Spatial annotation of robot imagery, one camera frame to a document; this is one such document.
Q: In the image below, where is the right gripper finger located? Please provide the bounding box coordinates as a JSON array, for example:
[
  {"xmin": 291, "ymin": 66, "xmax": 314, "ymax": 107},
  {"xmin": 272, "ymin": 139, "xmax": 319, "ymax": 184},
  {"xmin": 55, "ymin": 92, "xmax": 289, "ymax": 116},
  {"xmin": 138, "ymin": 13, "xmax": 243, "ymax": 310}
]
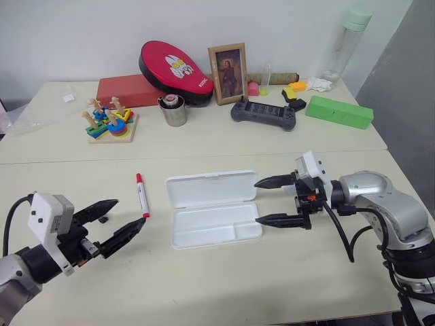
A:
[
  {"xmin": 254, "ymin": 172, "xmax": 296, "ymax": 190},
  {"xmin": 255, "ymin": 213, "xmax": 307, "ymax": 230}
]

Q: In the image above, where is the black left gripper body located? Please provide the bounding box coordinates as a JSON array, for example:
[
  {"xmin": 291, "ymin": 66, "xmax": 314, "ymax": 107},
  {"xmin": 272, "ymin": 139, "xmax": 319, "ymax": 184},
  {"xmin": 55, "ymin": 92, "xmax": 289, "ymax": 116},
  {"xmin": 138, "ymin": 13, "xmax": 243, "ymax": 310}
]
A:
[{"xmin": 56, "ymin": 217, "xmax": 105, "ymax": 269}]

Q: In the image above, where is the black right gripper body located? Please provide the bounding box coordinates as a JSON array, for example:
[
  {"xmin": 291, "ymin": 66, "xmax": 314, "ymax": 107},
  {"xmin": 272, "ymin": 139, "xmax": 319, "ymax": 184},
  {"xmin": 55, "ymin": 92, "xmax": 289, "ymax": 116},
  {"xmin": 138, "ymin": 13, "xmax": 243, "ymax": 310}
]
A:
[{"xmin": 290, "ymin": 170, "xmax": 324, "ymax": 231}]

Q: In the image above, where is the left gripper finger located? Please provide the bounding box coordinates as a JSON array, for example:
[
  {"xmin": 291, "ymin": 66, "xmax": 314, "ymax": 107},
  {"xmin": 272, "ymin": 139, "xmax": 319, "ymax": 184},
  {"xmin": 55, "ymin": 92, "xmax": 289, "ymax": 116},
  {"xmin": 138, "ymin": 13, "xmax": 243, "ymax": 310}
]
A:
[
  {"xmin": 73, "ymin": 199, "xmax": 120, "ymax": 225},
  {"xmin": 99, "ymin": 217, "xmax": 147, "ymax": 259}
]

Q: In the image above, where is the red white marker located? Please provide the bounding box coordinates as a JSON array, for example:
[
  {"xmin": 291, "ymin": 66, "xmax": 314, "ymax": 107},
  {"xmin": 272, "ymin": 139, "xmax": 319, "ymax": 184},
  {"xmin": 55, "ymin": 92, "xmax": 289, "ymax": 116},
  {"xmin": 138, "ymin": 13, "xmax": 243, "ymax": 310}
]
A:
[{"xmin": 135, "ymin": 173, "xmax": 151, "ymax": 219}]

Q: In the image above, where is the white plastic pencil case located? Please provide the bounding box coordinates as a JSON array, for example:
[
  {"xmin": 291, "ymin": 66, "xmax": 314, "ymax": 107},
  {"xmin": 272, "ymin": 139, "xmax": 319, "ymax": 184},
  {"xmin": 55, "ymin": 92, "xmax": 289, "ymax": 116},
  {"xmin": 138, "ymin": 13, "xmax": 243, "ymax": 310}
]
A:
[{"xmin": 165, "ymin": 169, "xmax": 264, "ymax": 251}]

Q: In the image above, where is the grey handheld game console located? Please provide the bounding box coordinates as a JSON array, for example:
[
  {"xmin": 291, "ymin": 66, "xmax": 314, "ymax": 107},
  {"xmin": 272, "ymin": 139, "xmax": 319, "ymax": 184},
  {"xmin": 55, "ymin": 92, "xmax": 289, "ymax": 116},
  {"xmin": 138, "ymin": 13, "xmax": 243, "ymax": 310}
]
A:
[{"xmin": 230, "ymin": 98, "xmax": 298, "ymax": 132}]

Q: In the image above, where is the colourful wooden stacking toy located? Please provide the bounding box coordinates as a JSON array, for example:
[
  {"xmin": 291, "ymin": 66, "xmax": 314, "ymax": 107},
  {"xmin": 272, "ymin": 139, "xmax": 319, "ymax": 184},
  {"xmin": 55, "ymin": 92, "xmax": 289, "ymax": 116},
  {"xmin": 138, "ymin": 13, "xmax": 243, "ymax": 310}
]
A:
[{"xmin": 80, "ymin": 96, "xmax": 140, "ymax": 145}]

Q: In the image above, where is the yellow black sponge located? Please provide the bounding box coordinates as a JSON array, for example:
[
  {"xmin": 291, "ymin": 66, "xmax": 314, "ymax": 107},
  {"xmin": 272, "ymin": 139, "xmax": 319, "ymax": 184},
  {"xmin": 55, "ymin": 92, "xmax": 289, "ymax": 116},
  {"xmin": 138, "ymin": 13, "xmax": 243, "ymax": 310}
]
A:
[{"xmin": 281, "ymin": 86, "xmax": 298, "ymax": 103}]

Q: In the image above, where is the green rectangular block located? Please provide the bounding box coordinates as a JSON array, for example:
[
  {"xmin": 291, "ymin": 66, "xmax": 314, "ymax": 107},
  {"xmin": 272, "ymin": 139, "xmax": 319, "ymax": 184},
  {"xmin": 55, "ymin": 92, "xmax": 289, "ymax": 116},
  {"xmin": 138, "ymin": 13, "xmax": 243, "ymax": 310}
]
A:
[{"xmin": 304, "ymin": 95, "xmax": 375, "ymax": 130}]

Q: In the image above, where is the clear tube with yellow base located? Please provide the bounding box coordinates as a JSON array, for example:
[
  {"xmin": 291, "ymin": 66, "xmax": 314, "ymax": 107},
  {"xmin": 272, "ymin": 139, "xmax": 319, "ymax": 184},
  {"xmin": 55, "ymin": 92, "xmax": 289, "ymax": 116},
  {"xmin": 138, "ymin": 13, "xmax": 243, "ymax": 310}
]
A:
[{"xmin": 259, "ymin": 60, "xmax": 273, "ymax": 96}]

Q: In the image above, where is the brown rolled mat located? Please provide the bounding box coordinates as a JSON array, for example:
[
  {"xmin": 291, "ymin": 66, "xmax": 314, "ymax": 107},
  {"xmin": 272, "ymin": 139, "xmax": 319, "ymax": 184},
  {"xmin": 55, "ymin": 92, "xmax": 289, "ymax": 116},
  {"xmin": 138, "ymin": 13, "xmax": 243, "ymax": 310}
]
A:
[{"xmin": 247, "ymin": 70, "xmax": 300, "ymax": 86}]

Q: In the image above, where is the clear plastic bag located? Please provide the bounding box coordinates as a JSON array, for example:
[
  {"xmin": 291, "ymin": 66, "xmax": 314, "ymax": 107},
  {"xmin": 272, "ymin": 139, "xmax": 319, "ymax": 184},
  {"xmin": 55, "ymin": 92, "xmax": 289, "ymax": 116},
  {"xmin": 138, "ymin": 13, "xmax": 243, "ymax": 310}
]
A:
[{"xmin": 6, "ymin": 84, "xmax": 90, "ymax": 137}]

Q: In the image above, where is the steel cup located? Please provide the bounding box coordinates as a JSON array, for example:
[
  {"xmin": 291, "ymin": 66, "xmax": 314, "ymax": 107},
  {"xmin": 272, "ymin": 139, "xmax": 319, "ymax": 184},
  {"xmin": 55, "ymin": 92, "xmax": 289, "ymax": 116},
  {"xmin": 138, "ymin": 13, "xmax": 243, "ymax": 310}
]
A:
[{"xmin": 156, "ymin": 94, "xmax": 189, "ymax": 128}]

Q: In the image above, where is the red rectangular block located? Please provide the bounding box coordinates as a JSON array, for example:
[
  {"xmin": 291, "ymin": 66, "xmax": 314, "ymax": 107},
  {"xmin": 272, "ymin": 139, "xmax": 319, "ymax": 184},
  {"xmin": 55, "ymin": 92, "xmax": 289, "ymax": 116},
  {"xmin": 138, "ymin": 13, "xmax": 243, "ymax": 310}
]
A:
[{"xmin": 96, "ymin": 73, "xmax": 164, "ymax": 109}]

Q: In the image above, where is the red black punching pad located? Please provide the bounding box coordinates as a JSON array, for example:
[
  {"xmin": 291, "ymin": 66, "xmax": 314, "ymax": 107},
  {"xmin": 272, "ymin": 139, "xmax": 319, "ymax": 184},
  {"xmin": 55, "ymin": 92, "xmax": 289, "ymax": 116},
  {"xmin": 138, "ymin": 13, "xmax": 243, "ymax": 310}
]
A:
[{"xmin": 138, "ymin": 40, "xmax": 215, "ymax": 108}]

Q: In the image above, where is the clear bottle with green lid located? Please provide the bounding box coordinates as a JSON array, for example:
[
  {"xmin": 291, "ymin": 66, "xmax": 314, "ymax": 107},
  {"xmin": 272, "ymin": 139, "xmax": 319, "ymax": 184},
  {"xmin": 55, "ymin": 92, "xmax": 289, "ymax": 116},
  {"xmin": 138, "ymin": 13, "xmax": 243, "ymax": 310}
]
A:
[{"xmin": 320, "ymin": 7, "xmax": 373, "ymax": 86}]

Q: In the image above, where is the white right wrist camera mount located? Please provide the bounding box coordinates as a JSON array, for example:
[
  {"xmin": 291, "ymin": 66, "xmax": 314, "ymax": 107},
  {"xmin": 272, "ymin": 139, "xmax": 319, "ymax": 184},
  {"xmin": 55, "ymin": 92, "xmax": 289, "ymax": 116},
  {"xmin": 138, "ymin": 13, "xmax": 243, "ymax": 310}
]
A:
[{"xmin": 294, "ymin": 150, "xmax": 333, "ymax": 208}]

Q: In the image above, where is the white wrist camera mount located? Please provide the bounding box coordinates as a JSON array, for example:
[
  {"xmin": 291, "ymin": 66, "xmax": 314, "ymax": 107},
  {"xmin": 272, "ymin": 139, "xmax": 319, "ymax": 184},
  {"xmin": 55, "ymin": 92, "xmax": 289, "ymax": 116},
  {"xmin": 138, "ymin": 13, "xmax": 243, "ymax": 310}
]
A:
[
  {"xmin": 294, "ymin": 150, "xmax": 333, "ymax": 208},
  {"xmin": 27, "ymin": 192, "xmax": 75, "ymax": 277}
]

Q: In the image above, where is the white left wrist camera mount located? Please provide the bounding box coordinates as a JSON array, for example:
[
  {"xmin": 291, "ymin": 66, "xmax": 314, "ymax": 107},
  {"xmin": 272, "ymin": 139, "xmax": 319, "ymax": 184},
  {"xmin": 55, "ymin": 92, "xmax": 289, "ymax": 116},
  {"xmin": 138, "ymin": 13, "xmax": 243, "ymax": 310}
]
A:
[{"xmin": 27, "ymin": 192, "xmax": 75, "ymax": 277}]

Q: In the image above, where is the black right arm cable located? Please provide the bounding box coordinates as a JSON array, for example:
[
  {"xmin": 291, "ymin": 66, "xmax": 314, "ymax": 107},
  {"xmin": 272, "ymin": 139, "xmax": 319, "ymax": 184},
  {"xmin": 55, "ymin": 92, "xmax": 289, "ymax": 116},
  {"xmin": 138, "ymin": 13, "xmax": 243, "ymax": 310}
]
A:
[{"xmin": 322, "ymin": 200, "xmax": 412, "ymax": 296}]

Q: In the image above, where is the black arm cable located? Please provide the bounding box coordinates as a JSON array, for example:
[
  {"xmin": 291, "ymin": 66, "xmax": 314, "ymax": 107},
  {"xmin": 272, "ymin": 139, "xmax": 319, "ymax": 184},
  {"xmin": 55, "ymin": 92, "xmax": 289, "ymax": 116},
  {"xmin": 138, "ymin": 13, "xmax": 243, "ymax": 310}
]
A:
[
  {"xmin": 1, "ymin": 195, "xmax": 35, "ymax": 258},
  {"xmin": 322, "ymin": 200, "xmax": 412, "ymax": 296}
]

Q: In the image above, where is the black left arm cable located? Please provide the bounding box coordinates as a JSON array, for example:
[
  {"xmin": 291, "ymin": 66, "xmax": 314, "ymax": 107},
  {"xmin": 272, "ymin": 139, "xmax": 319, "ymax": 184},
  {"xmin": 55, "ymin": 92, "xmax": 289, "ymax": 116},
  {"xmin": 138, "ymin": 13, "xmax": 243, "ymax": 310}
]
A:
[{"xmin": 1, "ymin": 195, "xmax": 35, "ymax": 258}]

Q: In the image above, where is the wooden picture frame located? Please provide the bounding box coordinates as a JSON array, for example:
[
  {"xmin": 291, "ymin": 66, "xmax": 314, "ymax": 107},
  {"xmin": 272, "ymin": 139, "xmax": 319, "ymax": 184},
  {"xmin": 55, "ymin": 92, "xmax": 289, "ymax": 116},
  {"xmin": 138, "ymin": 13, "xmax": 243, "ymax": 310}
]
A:
[{"xmin": 207, "ymin": 42, "xmax": 250, "ymax": 106}]

